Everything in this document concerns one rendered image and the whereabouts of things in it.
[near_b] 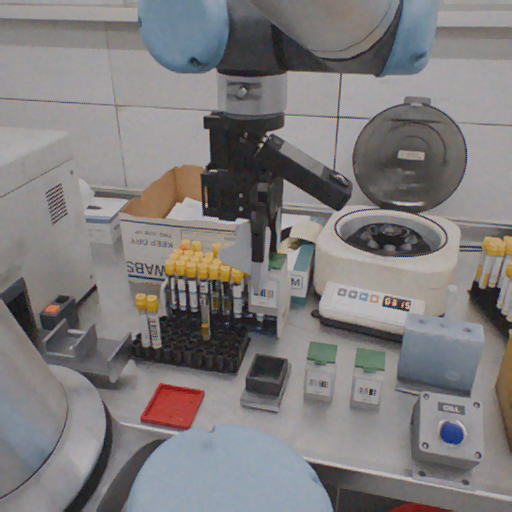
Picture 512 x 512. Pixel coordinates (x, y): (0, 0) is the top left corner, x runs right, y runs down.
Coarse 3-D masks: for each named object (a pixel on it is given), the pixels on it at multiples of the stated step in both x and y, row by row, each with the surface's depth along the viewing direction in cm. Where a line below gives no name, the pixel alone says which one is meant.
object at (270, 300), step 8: (272, 272) 62; (280, 272) 62; (272, 280) 62; (280, 280) 62; (264, 288) 63; (272, 288) 62; (280, 288) 62; (256, 296) 63; (264, 296) 63; (272, 296) 63; (280, 296) 63; (256, 304) 64; (264, 304) 64; (272, 304) 63; (280, 304) 64; (256, 312) 65; (264, 312) 64; (272, 312) 64
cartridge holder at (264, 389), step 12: (264, 360) 74; (276, 360) 73; (252, 372) 72; (264, 372) 74; (276, 372) 74; (288, 372) 74; (252, 384) 70; (264, 384) 69; (276, 384) 69; (252, 396) 70; (264, 396) 70; (276, 396) 70; (264, 408) 69; (276, 408) 68
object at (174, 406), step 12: (168, 384) 73; (156, 396) 71; (168, 396) 71; (180, 396) 71; (192, 396) 71; (156, 408) 69; (168, 408) 69; (180, 408) 69; (192, 408) 69; (144, 420) 67; (156, 420) 67; (168, 420) 67; (180, 420) 67; (192, 420) 67
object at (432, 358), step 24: (408, 312) 72; (408, 336) 70; (432, 336) 68; (456, 336) 67; (480, 336) 67; (408, 360) 71; (432, 360) 70; (456, 360) 69; (408, 384) 72; (432, 384) 72; (456, 384) 71
